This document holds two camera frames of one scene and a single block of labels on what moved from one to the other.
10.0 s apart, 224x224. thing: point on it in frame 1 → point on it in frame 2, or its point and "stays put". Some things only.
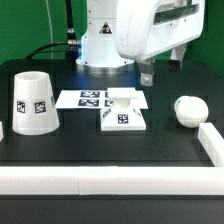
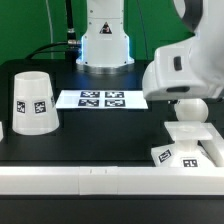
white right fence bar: x=212 y=143 stays put
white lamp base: x=125 y=112 → x=186 y=153
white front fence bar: x=112 y=180 stays put
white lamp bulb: x=191 y=111 stays put
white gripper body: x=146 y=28 → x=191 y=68
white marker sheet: x=96 y=99 stays put
